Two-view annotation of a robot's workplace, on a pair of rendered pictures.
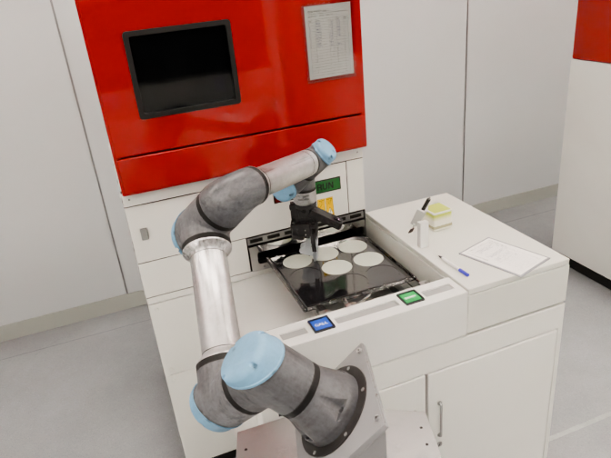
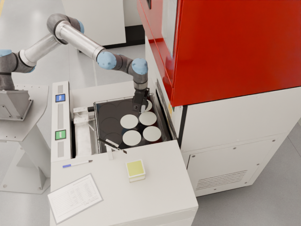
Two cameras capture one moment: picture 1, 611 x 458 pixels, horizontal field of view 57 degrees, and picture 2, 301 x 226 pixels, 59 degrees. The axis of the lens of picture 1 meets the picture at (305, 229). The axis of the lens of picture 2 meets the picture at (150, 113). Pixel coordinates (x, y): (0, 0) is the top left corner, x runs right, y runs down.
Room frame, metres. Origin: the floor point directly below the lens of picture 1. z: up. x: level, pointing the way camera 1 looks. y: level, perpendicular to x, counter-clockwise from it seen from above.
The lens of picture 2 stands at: (1.83, -0.97, 2.09)
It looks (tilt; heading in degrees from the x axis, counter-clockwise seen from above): 51 degrees down; 96
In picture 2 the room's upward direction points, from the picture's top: straight up
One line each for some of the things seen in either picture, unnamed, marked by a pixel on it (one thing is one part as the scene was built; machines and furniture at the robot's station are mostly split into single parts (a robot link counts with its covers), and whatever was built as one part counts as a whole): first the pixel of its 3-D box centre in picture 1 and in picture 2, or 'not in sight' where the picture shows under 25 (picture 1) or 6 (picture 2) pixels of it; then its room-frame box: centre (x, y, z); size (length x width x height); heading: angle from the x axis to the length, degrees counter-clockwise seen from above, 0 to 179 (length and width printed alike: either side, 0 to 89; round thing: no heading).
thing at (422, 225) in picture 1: (420, 224); (112, 149); (1.59, -0.36, 1.03); 0.06 x 0.04 x 0.13; 19
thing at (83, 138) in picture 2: not in sight; (83, 135); (1.37, -0.19, 0.87); 0.36 x 0.08 x 0.03; 109
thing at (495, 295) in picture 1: (455, 252); (122, 189); (1.64, -0.49, 0.89); 0.62 x 0.35 x 0.14; 19
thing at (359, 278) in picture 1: (336, 267); (129, 121); (1.61, -0.09, 0.90); 0.34 x 0.34 x 0.01; 19
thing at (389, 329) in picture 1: (369, 333); (63, 123); (1.25, -0.14, 0.89); 0.55 x 0.09 x 0.14; 109
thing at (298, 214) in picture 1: (305, 219); (141, 92); (1.67, 0.00, 1.05); 0.09 x 0.08 x 0.12; 82
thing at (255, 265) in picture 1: (309, 244); (164, 113); (1.81, -0.01, 0.89); 0.44 x 0.02 x 0.10; 109
